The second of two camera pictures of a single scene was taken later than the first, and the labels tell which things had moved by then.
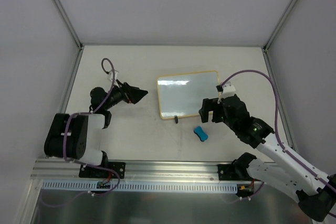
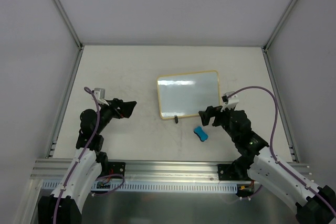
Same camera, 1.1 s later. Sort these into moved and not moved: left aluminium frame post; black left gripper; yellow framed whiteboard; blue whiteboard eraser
Moved: black left gripper
Not moved: yellow framed whiteboard; left aluminium frame post; blue whiteboard eraser
